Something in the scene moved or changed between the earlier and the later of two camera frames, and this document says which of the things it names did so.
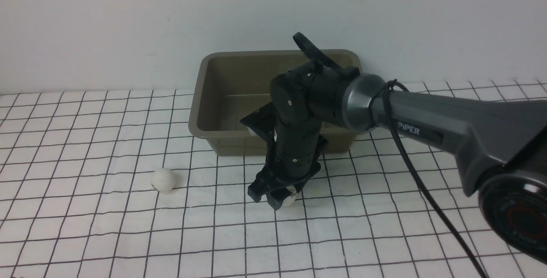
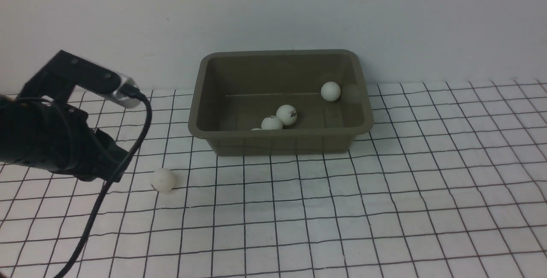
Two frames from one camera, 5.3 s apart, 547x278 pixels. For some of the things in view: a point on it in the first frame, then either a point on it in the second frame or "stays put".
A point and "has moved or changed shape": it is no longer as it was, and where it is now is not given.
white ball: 289,201 has moved or changed shape
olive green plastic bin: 228,85 stays put
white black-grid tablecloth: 77,199 stays put
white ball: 163,180 stays put
